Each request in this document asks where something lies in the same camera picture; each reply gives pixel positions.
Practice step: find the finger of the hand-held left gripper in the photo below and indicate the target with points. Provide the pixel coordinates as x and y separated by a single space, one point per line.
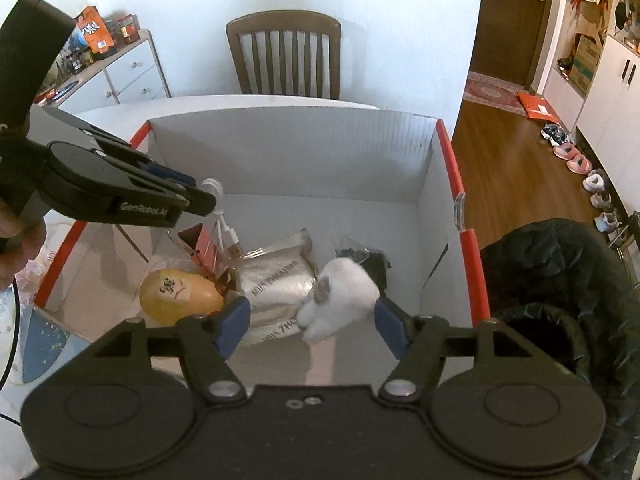
170 172

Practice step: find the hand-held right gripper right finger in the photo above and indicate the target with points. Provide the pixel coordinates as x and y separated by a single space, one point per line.
390 327

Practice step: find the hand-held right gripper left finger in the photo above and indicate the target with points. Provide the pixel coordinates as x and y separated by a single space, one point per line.
232 325

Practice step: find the white plush toy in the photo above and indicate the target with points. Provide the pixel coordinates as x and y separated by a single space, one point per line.
345 290

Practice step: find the silver printed packet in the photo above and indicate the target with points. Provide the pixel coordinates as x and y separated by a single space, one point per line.
275 280

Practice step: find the black packet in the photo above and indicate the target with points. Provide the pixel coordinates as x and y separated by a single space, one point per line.
372 265

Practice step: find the yellow egg-shaped toy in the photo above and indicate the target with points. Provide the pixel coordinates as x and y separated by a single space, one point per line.
170 295

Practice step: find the red cardboard box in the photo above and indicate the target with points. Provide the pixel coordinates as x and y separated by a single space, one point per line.
300 160

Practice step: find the marble print desktop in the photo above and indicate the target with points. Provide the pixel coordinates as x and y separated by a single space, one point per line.
110 110

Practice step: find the person's left hand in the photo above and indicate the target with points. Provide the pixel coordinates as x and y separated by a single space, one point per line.
32 250

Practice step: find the white sideboard cabinet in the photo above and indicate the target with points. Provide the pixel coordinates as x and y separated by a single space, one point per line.
135 75

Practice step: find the orange snack bag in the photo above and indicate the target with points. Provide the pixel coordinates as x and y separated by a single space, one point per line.
95 30

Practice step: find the red lid jar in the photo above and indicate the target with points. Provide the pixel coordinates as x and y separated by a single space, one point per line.
129 30

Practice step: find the dark glass jar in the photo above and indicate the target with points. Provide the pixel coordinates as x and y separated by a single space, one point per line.
111 31

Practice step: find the round dark blue placemat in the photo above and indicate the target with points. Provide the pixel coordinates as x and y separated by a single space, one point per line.
55 330

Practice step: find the black padded jacket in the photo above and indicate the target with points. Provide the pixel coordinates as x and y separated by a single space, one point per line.
550 270

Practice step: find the brown wooden chair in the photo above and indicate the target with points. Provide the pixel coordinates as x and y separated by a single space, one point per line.
282 22

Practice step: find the row of shoes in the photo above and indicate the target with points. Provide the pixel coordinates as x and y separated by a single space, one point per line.
580 162

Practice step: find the red patterned rug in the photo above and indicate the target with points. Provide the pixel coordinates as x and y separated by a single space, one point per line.
492 92

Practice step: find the orange flat bag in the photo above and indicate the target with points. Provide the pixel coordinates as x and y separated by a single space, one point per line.
537 106

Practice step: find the dark brown door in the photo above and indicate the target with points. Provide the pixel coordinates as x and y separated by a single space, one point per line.
505 20

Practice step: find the brown cardboard carton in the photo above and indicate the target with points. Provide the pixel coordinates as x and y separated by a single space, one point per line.
586 62

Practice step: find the black hanging bag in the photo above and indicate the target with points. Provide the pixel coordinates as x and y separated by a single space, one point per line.
622 14

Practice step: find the white wall cabinet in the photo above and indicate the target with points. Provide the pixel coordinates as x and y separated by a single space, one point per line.
610 110

